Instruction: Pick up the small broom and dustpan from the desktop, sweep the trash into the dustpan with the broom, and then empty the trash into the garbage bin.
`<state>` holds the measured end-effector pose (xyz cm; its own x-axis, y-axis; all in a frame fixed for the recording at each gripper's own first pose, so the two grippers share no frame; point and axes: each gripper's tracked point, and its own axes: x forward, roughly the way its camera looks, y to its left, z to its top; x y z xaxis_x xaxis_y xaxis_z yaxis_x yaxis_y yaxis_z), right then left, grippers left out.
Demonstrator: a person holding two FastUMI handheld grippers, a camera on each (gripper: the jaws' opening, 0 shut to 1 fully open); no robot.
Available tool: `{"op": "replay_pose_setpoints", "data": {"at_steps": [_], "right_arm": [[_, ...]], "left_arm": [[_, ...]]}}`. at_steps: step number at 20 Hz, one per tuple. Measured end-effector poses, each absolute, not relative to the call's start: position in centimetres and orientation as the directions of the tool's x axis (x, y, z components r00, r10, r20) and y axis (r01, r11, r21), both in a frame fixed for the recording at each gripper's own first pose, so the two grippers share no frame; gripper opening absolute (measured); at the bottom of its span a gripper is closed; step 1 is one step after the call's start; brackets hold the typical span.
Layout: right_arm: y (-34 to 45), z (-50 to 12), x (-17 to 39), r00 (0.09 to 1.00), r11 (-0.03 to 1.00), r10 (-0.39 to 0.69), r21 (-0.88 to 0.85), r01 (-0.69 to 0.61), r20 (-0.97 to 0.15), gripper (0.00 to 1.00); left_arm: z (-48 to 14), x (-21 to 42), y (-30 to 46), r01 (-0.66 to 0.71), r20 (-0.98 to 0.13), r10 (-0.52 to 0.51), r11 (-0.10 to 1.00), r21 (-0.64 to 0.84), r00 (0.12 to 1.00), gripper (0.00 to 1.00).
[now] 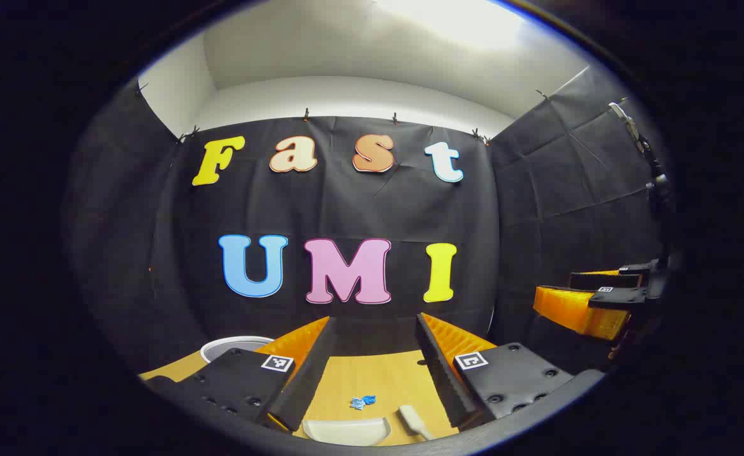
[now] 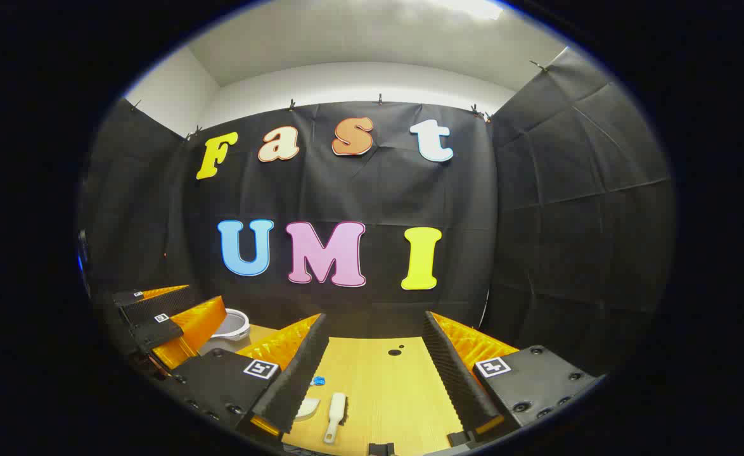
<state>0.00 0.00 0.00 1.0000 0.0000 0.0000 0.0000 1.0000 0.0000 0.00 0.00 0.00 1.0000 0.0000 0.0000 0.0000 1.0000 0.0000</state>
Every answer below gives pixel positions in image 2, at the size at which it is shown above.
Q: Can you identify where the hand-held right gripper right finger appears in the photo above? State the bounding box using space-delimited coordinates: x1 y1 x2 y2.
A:
423 310 604 447

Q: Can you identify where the row of black cloth clips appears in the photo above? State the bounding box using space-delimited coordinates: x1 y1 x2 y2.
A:
130 60 550 140

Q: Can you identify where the small white broom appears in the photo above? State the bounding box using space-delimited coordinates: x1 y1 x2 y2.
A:
323 392 349 444

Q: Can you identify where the white dustpan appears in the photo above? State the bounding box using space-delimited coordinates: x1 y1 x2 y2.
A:
294 397 322 422

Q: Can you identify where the black backdrop cloth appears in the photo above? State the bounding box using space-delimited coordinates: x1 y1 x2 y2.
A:
77 46 677 381

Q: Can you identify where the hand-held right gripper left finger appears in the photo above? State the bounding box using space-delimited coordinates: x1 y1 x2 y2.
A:
168 312 330 438

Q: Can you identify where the wooden desktop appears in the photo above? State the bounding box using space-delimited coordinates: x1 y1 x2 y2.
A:
198 324 468 456

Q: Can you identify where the white garbage bin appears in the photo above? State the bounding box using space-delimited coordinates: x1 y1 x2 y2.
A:
200 308 252 355

